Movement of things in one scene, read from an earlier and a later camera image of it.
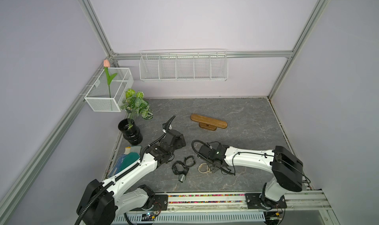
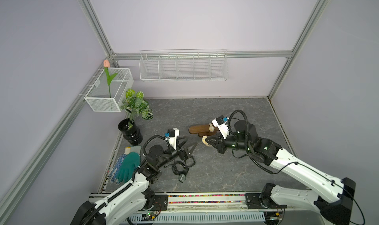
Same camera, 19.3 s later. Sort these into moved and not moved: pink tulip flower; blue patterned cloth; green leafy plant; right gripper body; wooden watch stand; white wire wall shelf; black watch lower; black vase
Moved: right gripper body; wooden watch stand
Not moved: green leafy plant; white wire wall shelf; blue patterned cloth; black watch lower; pink tulip flower; black vase
